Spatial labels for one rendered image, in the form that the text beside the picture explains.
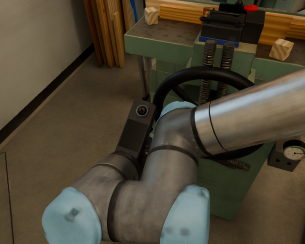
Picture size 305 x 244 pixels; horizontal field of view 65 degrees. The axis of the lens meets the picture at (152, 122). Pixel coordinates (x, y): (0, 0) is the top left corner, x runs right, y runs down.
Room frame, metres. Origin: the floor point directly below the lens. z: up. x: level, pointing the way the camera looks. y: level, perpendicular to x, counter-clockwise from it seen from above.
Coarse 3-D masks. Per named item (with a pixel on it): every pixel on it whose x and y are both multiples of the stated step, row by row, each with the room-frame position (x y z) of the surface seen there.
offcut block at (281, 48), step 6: (276, 42) 0.57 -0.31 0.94; (282, 42) 0.57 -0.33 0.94; (288, 42) 0.57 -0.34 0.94; (276, 48) 0.56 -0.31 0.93; (282, 48) 0.55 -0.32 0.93; (288, 48) 0.54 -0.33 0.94; (270, 54) 0.57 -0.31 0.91; (276, 54) 0.56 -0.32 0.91; (282, 54) 0.55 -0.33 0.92; (288, 54) 0.56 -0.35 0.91; (282, 60) 0.54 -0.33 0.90
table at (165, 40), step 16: (144, 16) 0.83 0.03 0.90; (128, 32) 0.71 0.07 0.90; (144, 32) 0.71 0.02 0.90; (160, 32) 0.71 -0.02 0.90; (176, 32) 0.71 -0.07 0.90; (192, 32) 0.71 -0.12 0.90; (128, 48) 0.69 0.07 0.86; (144, 48) 0.67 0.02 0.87; (160, 48) 0.65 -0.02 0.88; (176, 48) 0.63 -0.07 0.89; (192, 48) 0.62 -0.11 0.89; (304, 48) 0.61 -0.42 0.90; (256, 64) 0.56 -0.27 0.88; (272, 64) 0.54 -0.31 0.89; (288, 64) 0.53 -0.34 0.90; (304, 64) 0.53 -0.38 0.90; (192, 80) 0.52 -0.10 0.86
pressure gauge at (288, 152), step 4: (288, 140) 0.47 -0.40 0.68; (292, 140) 0.46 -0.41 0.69; (296, 140) 0.46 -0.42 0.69; (300, 140) 0.46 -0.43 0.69; (284, 144) 0.46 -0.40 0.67; (288, 144) 0.45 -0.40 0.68; (292, 144) 0.45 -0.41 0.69; (296, 144) 0.44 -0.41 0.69; (300, 144) 0.44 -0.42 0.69; (304, 144) 0.45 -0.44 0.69; (284, 148) 0.45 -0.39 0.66; (288, 148) 0.44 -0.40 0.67; (292, 148) 0.44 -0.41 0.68; (296, 148) 0.44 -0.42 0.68; (300, 148) 0.43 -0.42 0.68; (304, 148) 0.43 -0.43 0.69; (284, 152) 0.44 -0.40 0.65; (288, 152) 0.44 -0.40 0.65; (292, 152) 0.44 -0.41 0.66; (296, 152) 0.43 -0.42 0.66; (300, 152) 0.43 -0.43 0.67; (304, 152) 0.43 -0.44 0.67; (288, 156) 0.44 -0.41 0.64; (292, 156) 0.43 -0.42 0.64; (296, 156) 0.43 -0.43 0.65; (300, 156) 0.43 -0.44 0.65; (304, 156) 0.42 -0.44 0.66; (296, 160) 0.43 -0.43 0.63
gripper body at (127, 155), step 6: (150, 138) 0.33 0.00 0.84; (150, 144) 0.30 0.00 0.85; (144, 150) 0.28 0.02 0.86; (126, 156) 0.24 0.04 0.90; (132, 156) 0.25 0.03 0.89; (144, 156) 0.28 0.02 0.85; (132, 162) 0.23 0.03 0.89; (138, 162) 0.27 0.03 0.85; (144, 162) 0.27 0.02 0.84; (138, 168) 0.23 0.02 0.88; (138, 174) 0.22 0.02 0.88; (138, 180) 0.22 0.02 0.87
